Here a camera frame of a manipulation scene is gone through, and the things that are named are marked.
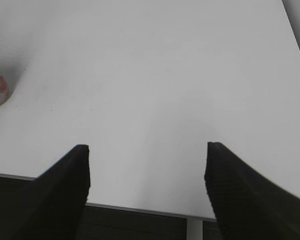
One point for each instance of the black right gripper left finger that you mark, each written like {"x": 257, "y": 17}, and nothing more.
{"x": 50, "y": 207}

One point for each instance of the white table leg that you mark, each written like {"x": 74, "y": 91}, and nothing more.
{"x": 194, "y": 229}

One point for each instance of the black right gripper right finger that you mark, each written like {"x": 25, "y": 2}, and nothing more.
{"x": 247, "y": 205}

